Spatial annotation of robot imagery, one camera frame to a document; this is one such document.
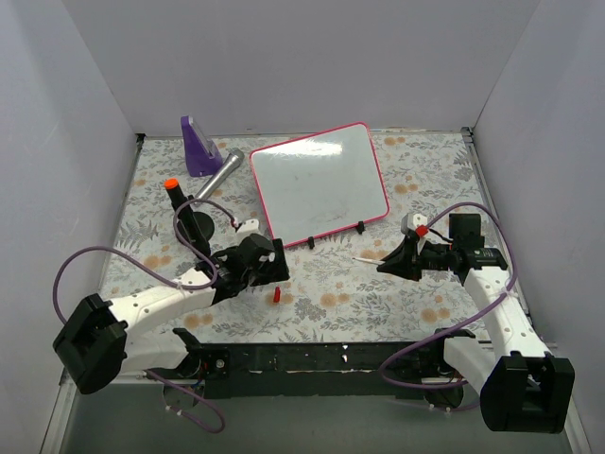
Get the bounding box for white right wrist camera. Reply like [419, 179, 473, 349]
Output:
[401, 213, 428, 249]

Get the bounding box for pink framed whiteboard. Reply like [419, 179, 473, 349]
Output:
[250, 122, 389, 247]

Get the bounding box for silver microphone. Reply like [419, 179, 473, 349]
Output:
[194, 149, 245, 201]

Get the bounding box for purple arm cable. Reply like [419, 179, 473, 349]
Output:
[379, 201, 519, 412]
[51, 198, 247, 434]

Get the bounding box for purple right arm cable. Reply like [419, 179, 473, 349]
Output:
[379, 201, 519, 412]

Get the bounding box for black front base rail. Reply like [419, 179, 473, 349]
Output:
[172, 328, 455, 401]

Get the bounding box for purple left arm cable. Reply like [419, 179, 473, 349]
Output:
[51, 198, 247, 434]

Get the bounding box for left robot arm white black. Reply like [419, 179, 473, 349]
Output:
[53, 234, 289, 394]

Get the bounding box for floral patterned table mat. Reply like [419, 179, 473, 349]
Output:
[101, 131, 488, 343]

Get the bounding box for black torch with orange cap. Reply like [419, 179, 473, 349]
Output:
[164, 178, 215, 256]

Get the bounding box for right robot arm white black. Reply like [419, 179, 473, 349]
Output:
[377, 213, 575, 433]

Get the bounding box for purple wedge stand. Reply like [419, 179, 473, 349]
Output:
[181, 115, 223, 178]

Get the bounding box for white red whiteboard marker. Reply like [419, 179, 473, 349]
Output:
[353, 257, 384, 266]

